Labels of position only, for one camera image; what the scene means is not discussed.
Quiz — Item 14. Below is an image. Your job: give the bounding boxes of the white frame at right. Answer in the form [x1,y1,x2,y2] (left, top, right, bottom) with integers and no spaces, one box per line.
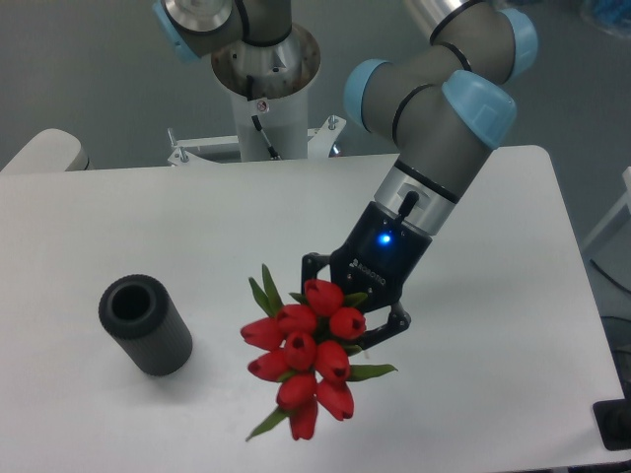
[580,168,630,258]

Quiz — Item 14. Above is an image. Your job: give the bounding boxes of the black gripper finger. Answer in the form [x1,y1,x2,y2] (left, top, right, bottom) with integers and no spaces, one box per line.
[301,252,330,293]
[356,302,411,350]

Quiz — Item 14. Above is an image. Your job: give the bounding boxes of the white rounded chair back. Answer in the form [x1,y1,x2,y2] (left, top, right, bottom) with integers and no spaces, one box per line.
[1,128,94,175]

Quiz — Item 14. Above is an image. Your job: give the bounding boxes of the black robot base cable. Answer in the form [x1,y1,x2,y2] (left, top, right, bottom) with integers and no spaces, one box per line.
[245,74,283,162]

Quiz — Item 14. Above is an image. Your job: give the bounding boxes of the blue items in bag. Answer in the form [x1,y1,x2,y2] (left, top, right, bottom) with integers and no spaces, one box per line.
[580,0,630,38]

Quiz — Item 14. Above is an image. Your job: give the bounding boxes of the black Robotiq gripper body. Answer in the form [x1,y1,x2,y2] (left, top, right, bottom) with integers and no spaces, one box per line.
[329,202,432,312]

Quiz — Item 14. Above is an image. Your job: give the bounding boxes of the white pedestal base frame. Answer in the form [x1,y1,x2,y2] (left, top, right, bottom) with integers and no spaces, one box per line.
[167,114,347,167]

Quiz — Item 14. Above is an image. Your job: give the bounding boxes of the black cable on floor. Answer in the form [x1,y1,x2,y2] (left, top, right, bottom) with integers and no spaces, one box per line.
[590,258,631,292]

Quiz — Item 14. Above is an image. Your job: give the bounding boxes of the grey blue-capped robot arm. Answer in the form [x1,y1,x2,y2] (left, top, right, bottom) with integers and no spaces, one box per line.
[153,1,538,349]

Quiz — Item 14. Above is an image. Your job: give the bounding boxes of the red tulip bouquet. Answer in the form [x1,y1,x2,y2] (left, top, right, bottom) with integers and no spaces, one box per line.
[241,266,397,440]

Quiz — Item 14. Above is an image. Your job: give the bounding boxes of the black box at table edge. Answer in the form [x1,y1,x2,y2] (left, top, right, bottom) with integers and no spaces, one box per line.
[593,399,630,451]

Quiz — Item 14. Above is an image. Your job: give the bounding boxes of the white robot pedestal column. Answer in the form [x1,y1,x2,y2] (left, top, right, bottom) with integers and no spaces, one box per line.
[211,24,320,162]

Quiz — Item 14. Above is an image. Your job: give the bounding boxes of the dark grey ribbed vase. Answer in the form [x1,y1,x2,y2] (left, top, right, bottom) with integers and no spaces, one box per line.
[98,274,193,376]

